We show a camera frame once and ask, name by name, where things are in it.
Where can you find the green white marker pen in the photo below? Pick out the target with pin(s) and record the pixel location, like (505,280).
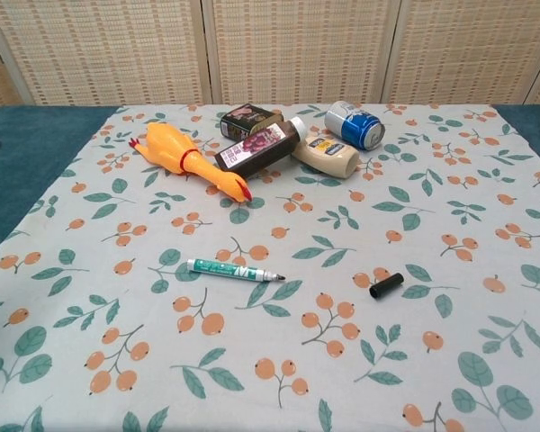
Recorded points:
(225,270)

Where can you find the black marker cap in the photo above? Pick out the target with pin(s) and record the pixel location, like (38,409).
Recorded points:
(386,286)

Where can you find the dark grape juice bottle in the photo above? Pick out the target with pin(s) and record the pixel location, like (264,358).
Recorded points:
(256,148)

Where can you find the beige squeeze sauce bottle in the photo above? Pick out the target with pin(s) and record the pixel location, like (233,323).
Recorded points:
(326,155)

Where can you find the dark rectangular tin box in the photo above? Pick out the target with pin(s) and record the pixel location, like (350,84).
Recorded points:
(247,118)

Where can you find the yellow rubber chicken toy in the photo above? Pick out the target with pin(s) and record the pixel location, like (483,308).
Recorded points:
(171,148)

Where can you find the blue silver drink can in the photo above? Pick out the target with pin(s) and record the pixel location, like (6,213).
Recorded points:
(351,123)

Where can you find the floral fruit print tablecloth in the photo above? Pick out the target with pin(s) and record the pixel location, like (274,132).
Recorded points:
(342,342)

